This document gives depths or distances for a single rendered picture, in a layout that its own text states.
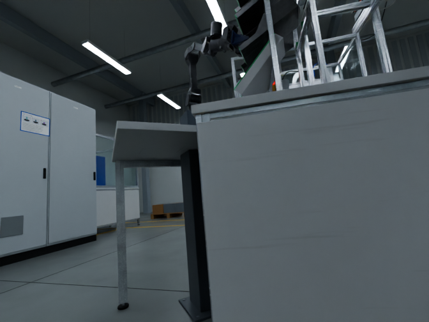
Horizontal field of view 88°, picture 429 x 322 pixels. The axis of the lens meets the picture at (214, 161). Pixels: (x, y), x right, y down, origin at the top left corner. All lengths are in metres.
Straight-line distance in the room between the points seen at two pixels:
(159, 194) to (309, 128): 10.60
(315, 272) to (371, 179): 0.28
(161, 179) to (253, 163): 10.48
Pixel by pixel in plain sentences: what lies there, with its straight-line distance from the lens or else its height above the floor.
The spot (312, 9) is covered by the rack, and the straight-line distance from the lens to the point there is 1.13.
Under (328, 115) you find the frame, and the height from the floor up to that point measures 0.77.
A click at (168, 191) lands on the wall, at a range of 10.85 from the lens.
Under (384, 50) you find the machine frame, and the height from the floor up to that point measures 1.64.
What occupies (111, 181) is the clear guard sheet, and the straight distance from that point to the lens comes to 5.25.
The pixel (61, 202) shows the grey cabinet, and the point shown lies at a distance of 3.86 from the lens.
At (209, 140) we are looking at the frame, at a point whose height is 0.74.
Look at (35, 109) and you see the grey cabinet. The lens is 3.88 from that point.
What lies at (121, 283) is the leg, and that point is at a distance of 1.51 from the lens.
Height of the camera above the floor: 0.58
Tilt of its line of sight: 8 degrees up
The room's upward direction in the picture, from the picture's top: 5 degrees counter-clockwise
